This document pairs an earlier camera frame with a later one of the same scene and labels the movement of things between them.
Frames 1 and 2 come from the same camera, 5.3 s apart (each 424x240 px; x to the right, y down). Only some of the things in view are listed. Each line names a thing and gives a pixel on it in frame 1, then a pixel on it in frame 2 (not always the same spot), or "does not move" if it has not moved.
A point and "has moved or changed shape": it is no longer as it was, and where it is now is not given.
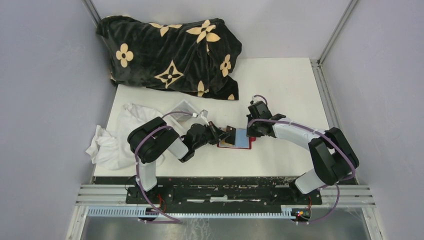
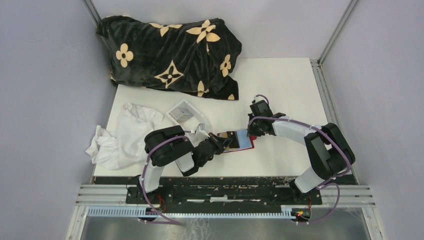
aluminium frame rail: [349, 194] does not move
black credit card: [231, 131] has moved or changed shape
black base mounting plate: [223, 191] does not move
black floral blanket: [194, 57] does not move
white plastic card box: [182, 120] does not move
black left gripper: [217, 133] to [221, 143]
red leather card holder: [242, 141] has moved or changed shape
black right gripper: [250, 132] does not move
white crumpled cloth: [111, 150] does not move
